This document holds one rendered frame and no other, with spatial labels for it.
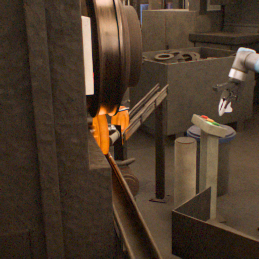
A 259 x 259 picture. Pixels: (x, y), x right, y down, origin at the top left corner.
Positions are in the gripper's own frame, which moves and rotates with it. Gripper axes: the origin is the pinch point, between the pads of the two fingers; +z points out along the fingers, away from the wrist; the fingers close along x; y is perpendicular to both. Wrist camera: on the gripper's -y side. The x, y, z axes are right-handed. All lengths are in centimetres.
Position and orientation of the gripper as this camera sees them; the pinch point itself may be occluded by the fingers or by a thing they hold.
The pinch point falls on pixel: (219, 113)
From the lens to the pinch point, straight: 240.6
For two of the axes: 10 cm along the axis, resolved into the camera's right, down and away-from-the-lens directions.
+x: -2.4, -2.8, 9.3
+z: -3.1, 9.3, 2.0
